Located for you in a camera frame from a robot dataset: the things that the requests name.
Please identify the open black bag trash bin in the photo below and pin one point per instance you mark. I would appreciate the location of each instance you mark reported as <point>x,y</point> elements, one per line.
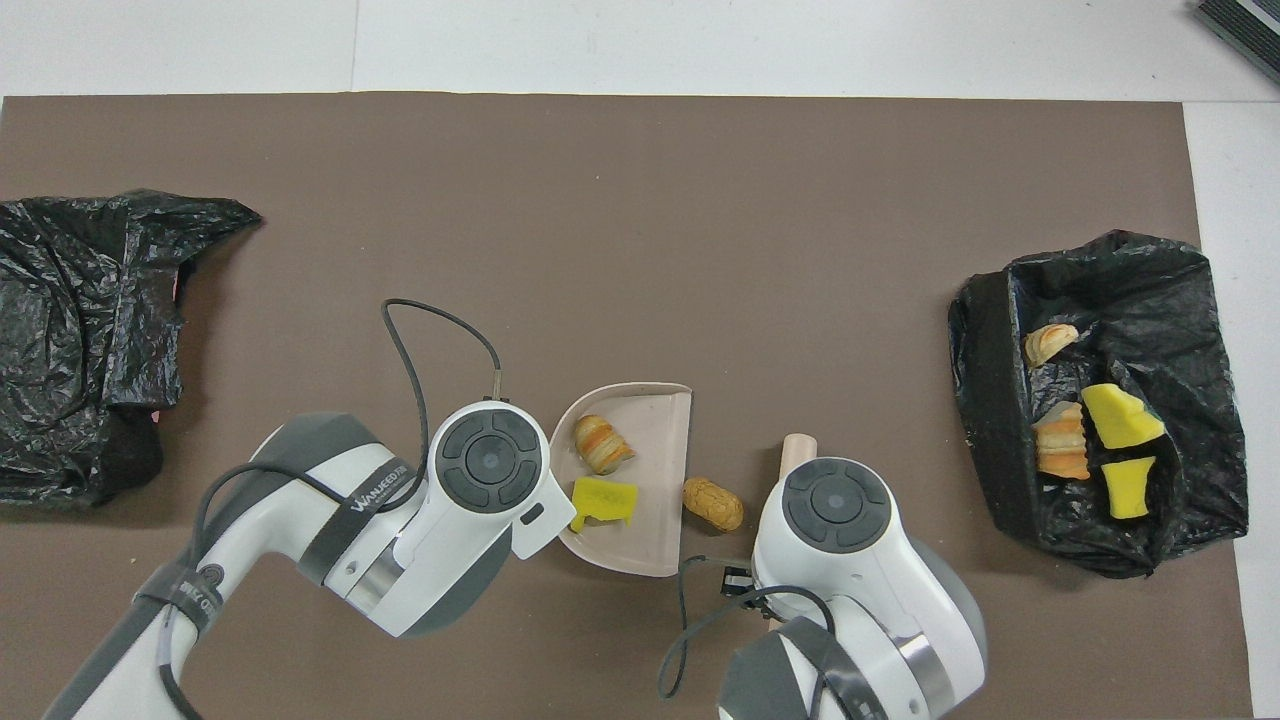
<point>1180,300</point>

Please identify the beige plastic dustpan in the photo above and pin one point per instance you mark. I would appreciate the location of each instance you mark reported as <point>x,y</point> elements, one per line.
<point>655,440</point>

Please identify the rounded yellow sponge piece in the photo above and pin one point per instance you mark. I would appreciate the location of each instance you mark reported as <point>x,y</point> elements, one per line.
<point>1120,415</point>

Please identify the brown table mat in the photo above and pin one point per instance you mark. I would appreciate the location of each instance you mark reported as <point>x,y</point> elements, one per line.
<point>700,150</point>

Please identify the notched yellow sponge piece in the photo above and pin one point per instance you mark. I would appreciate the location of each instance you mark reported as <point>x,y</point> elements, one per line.
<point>605,500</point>

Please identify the beige hand brush black bristles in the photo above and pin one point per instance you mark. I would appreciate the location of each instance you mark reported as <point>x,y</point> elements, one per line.
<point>798,452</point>

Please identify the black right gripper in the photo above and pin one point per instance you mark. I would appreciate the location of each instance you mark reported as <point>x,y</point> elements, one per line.
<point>748,588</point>

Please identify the brown peanut shaped bread toy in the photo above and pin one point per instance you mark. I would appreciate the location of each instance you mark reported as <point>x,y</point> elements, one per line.
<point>713,504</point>

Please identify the crumpled closed black trash bag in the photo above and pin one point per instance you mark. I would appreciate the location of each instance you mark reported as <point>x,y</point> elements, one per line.
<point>60,430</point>

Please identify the black ribbed device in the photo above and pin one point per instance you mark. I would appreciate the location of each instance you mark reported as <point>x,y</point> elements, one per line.
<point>1245,25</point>

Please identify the small striped croissant toy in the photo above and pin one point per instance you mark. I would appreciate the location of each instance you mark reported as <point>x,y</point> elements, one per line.
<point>603,444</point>

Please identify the flared yellow sponge piece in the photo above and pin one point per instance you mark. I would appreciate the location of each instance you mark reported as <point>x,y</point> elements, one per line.
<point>1128,488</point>

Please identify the torn croissant bread piece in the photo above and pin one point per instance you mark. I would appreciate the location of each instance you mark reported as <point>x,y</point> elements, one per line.
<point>1050,344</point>
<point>1062,445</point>

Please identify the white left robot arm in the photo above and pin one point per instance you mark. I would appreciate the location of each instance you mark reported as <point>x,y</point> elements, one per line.
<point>440,540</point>

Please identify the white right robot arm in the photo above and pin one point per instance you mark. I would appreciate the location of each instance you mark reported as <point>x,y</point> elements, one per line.
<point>860,590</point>

